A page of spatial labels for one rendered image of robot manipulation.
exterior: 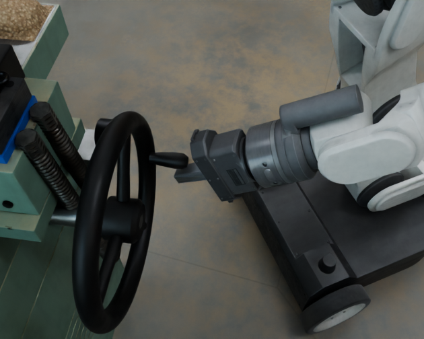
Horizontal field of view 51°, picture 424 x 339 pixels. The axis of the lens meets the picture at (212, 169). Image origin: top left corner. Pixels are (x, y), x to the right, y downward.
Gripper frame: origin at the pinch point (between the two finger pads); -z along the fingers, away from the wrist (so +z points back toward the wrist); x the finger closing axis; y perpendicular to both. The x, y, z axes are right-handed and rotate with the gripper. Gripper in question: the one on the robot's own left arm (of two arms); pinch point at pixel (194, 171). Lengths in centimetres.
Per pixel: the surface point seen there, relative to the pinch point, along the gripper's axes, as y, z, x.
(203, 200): -54, -45, -55
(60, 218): 14.3, -11.7, 8.5
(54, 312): 13.1, -36.0, -15.0
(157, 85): -104, -69, -31
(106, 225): 14.5, -5.4, 6.0
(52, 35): -12.4, -17.0, 23.8
